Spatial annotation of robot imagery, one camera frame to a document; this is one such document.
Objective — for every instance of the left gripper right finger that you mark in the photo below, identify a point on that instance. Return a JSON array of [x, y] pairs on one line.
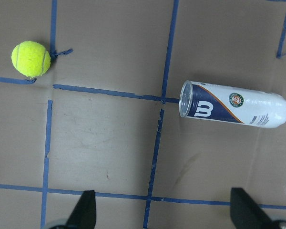
[[246, 214]]

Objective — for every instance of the white blue tennis ball can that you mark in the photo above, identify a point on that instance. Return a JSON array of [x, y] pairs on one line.
[[231, 105]]

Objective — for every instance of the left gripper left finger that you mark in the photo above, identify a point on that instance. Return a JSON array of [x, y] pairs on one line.
[[83, 215]]

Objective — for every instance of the tennis ball front of table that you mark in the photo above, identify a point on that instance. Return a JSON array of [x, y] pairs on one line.
[[31, 59]]

